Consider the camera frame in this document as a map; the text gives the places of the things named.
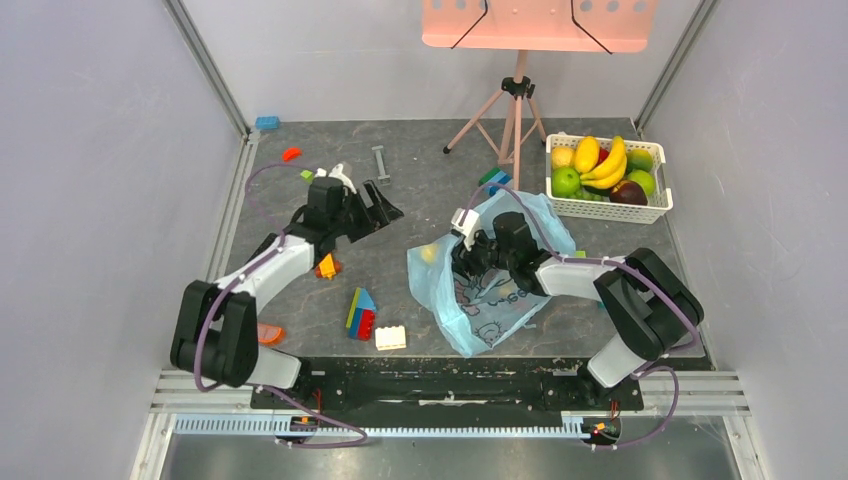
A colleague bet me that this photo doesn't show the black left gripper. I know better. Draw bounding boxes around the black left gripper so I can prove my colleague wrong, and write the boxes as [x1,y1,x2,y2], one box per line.
[330,180,404,244]

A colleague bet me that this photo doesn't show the light blue plastic bag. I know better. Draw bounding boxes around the light blue plastic bag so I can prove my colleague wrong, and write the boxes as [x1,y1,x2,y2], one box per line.
[406,191,576,358]

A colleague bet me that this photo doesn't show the yellow fake papaya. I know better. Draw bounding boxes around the yellow fake papaya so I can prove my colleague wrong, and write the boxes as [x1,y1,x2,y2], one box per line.
[573,136,600,174]

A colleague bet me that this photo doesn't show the yellow fake banana bunch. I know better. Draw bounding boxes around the yellow fake banana bunch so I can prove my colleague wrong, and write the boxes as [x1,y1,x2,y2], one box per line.
[580,136,627,190]

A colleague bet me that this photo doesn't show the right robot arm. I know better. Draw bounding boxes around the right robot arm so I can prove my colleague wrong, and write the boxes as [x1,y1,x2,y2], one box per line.
[451,209,704,408]

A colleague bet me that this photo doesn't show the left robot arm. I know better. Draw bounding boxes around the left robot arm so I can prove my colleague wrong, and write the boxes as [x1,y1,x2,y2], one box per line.
[170,174,404,408]

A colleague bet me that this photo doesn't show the green fake apple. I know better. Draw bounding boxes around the green fake apple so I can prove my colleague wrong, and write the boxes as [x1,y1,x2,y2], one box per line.
[550,167,581,199]
[627,169,656,198]

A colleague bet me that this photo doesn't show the yellow fake lemon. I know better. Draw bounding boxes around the yellow fake lemon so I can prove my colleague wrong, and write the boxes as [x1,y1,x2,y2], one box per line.
[550,146,575,170]

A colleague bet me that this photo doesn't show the red fake pomegranate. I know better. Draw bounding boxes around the red fake pomegranate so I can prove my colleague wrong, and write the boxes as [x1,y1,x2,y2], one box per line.
[596,148,610,167]

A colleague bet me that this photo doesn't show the yellow green fake mango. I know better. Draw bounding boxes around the yellow green fake mango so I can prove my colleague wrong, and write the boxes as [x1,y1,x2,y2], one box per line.
[626,148,654,173]

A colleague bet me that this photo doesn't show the green blue grey brick stack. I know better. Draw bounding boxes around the green blue grey brick stack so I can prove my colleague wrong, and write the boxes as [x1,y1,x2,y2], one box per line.
[478,167,513,196]

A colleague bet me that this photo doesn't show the small red arch block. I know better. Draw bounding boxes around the small red arch block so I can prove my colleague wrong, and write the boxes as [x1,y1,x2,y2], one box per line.
[281,147,302,163]

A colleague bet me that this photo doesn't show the multicolour brick house stack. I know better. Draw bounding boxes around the multicolour brick house stack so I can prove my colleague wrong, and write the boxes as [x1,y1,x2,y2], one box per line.
[345,287,377,341]

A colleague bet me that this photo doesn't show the black cylindrical roller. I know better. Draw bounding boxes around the black cylindrical roller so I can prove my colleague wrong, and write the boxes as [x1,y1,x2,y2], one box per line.
[247,233,278,262]

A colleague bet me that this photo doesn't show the cream toy brick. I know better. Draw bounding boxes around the cream toy brick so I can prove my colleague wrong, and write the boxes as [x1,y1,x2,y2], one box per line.
[374,326,407,351]

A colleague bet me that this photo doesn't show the blue toy brick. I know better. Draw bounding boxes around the blue toy brick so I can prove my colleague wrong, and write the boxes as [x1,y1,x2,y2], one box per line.
[254,116,280,131]

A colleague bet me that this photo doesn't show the orange semicircle block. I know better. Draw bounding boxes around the orange semicircle block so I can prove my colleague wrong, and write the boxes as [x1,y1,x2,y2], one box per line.
[257,323,286,346]

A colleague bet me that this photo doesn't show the pink music stand tripod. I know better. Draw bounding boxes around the pink music stand tripod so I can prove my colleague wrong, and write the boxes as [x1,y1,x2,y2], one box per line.
[421,0,658,184]

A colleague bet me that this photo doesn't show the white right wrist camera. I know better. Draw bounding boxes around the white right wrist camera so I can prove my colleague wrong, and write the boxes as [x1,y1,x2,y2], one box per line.
[451,208,481,251]

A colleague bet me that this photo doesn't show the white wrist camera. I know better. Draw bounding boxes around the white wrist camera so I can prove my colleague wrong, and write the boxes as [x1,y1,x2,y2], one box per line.
[314,162,357,194]
[451,208,481,251]

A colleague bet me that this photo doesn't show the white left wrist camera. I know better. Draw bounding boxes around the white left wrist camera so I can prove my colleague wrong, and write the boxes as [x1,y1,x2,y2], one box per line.
[314,162,357,194]

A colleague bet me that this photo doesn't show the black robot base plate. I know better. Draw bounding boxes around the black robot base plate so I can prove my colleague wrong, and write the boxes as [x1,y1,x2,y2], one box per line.
[286,357,646,428]

